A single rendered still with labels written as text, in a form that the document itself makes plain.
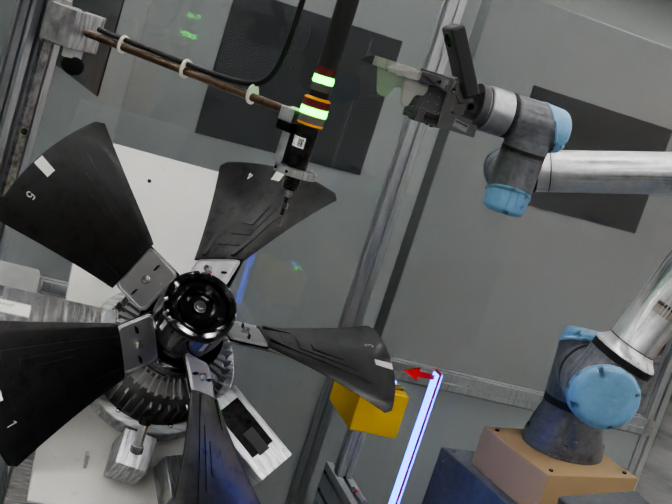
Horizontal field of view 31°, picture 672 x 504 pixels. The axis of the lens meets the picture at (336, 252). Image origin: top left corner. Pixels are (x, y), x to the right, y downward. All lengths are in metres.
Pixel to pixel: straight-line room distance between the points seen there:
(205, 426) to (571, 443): 0.71
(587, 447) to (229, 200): 0.78
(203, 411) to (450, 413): 1.17
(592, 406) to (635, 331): 0.14
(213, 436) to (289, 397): 0.94
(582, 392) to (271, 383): 0.94
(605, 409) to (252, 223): 0.67
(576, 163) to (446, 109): 0.31
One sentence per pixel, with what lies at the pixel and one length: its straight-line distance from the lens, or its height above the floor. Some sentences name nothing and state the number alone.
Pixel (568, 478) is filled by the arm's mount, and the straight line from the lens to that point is 2.15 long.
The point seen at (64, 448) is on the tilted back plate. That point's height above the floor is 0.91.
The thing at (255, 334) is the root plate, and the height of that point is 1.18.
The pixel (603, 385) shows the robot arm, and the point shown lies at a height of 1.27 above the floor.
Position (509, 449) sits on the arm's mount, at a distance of 2.20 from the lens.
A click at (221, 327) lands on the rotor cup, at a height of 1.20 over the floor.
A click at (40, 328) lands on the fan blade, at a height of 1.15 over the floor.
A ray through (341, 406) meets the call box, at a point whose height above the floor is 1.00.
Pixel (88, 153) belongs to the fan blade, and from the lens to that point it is 1.95.
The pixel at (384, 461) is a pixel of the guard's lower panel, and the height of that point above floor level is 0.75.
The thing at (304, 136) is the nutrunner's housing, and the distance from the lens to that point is 1.87.
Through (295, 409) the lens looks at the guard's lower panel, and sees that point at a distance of 2.79.
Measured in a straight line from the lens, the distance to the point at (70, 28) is 2.27.
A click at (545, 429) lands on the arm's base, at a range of 2.22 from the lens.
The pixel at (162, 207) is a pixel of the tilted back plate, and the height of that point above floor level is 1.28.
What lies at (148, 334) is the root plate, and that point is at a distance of 1.89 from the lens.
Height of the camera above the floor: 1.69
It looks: 10 degrees down
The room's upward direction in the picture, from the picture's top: 18 degrees clockwise
